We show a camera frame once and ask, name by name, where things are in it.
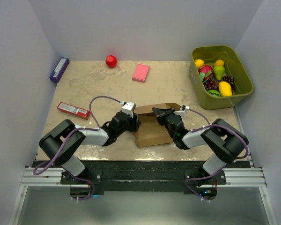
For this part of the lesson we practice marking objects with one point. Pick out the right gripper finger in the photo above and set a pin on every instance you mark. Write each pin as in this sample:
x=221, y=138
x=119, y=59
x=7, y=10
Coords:
x=156, y=111
x=166, y=112

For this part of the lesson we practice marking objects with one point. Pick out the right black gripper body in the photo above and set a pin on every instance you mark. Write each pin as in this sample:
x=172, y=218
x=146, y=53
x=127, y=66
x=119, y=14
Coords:
x=162, y=120

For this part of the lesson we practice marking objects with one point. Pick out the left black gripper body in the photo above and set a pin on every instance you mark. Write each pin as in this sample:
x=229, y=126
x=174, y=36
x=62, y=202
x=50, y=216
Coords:
x=131, y=125

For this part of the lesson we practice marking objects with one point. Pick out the brown cardboard box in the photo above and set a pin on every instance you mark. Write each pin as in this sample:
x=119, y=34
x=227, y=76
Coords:
x=150, y=133

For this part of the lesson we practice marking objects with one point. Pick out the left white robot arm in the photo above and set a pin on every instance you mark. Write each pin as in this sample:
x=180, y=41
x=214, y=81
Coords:
x=61, y=143

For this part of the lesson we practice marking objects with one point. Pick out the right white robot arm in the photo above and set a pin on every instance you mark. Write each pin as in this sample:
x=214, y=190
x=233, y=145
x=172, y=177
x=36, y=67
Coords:
x=225, y=141

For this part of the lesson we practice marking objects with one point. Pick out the red rectangular box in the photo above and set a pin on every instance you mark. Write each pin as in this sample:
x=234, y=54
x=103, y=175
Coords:
x=73, y=110

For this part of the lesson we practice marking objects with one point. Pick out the purple rectangular box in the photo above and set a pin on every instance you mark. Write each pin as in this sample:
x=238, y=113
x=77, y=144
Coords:
x=59, y=70

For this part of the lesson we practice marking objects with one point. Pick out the pink sticky note pad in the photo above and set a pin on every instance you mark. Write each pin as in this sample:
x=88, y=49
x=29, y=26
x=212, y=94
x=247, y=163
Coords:
x=140, y=73

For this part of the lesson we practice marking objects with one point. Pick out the dark purple grapes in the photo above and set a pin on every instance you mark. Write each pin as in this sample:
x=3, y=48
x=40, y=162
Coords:
x=212, y=83

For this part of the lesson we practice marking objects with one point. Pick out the green round toy fruit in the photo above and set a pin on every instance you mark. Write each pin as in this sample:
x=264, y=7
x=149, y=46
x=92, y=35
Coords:
x=214, y=93

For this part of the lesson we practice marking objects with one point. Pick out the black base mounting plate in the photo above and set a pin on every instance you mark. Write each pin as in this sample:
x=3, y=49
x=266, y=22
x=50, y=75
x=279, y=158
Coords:
x=155, y=176

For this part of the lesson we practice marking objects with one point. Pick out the red green dragon fruit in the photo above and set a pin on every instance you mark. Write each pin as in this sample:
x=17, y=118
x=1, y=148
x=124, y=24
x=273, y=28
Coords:
x=205, y=72

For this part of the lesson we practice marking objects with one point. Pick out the yellow lemon left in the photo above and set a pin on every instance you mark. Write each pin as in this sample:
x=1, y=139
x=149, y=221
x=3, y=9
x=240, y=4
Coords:
x=199, y=63

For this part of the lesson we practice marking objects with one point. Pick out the yellow mango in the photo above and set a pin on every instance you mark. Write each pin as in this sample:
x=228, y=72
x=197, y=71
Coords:
x=225, y=89

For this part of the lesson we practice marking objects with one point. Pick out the red apple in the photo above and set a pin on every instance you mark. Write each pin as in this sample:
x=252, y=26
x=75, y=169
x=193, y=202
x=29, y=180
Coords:
x=111, y=61

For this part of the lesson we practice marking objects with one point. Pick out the green pear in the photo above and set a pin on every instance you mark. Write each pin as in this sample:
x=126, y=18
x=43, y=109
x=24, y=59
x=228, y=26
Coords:
x=218, y=72

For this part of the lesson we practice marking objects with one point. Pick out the orange fruit right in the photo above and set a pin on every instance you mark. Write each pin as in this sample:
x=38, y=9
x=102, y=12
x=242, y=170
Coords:
x=219, y=63

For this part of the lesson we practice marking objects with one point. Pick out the olive green plastic bin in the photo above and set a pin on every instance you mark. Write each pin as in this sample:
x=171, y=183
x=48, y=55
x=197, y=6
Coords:
x=233, y=67

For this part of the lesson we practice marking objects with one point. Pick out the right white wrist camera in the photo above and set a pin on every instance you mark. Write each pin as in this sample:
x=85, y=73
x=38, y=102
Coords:
x=182, y=111

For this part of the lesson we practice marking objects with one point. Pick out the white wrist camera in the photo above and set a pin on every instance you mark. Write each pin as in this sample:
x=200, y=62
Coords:
x=182, y=111
x=128, y=108

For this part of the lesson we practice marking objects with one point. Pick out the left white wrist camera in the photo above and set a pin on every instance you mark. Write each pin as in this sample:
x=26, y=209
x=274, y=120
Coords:
x=128, y=108

